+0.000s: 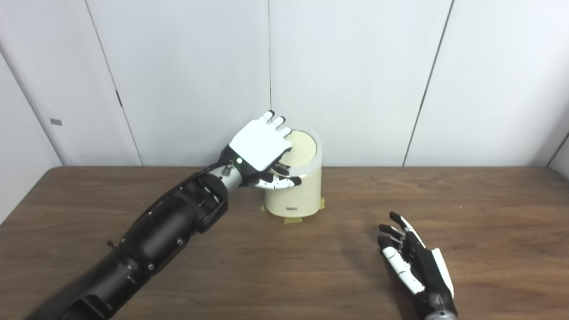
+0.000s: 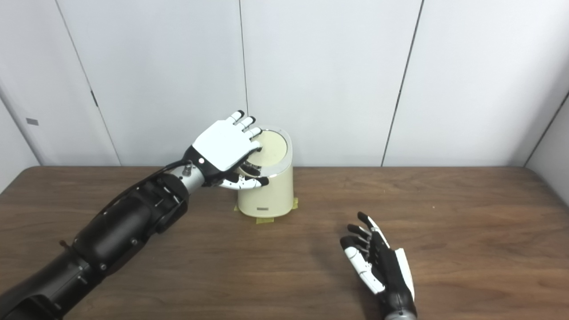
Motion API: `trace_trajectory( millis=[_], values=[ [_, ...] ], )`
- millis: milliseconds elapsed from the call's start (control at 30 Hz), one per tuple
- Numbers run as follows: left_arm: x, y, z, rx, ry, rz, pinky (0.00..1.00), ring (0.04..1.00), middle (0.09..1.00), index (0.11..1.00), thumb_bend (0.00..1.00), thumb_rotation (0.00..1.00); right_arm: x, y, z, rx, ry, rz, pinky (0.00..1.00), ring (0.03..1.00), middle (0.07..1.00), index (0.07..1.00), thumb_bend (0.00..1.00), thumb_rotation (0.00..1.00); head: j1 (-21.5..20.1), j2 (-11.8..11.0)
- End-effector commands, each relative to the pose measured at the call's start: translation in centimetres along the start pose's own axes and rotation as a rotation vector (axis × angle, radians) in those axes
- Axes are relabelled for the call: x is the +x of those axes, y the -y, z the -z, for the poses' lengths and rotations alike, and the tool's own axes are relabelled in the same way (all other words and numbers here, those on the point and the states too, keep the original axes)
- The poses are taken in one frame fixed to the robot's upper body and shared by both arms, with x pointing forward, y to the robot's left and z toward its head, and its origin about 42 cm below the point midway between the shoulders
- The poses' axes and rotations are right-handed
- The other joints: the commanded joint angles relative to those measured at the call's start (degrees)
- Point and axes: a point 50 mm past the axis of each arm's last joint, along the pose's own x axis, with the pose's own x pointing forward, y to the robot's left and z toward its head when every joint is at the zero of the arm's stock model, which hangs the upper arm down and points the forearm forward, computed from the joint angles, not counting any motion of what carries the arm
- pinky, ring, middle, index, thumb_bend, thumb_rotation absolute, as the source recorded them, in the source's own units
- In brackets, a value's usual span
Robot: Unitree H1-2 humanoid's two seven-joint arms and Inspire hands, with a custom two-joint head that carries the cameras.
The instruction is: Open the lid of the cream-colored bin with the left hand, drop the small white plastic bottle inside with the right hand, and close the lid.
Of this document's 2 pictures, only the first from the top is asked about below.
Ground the black and white left hand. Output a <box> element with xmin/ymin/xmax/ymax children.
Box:
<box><xmin>219</xmin><ymin>110</ymin><xmax>302</xmax><ymax>190</ymax></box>

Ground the black and white right hand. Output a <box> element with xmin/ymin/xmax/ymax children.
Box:
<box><xmin>377</xmin><ymin>212</ymin><xmax>457</xmax><ymax>318</ymax></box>

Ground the cream round bin lid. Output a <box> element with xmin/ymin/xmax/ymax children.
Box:
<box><xmin>279</xmin><ymin>132</ymin><xmax>317</xmax><ymax>167</ymax></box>

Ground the cream-colored bin body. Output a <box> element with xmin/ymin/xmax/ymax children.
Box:
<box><xmin>261</xmin><ymin>128</ymin><xmax>323</xmax><ymax>218</ymax></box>

